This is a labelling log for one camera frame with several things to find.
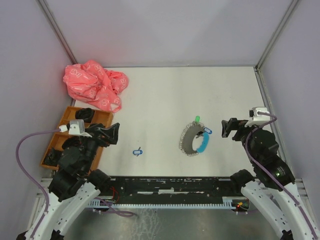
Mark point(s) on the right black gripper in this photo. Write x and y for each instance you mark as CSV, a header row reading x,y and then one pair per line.
x,y
233,123

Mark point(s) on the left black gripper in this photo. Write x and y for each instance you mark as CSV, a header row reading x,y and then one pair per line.
x,y
104,140

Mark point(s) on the dark blue key tag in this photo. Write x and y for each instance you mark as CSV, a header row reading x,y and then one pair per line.
x,y
207,130

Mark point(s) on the green key tag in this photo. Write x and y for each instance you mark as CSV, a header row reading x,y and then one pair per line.
x,y
197,119

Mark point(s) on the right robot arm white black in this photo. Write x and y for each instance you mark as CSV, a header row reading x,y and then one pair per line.
x,y
273,189

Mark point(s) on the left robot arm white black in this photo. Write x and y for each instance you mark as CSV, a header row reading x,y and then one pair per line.
x,y
74,185

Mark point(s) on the blue key tag on table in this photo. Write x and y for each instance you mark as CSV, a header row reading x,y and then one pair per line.
x,y
137,152

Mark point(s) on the black bundle top compartment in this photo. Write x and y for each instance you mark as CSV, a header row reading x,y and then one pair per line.
x,y
85,114

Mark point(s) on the black bundle compartment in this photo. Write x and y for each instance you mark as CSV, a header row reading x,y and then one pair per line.
x,y
85,114
74,141
52,157

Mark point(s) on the black bundle middle compartment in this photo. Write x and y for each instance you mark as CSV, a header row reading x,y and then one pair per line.
x,y
74,141

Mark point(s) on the pink plastic bag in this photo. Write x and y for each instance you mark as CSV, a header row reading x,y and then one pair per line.
x,y
93,84

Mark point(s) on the black bundle bottom compartment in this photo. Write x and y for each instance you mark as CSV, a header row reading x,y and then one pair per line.
x,y
52,157

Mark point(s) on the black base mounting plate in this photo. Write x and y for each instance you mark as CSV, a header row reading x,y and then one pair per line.
x,y
165,189

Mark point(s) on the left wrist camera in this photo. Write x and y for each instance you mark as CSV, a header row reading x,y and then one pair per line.
x,y
75,127

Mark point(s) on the aluminium frame rail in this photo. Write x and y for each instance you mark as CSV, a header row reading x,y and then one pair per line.
x,y
45,182

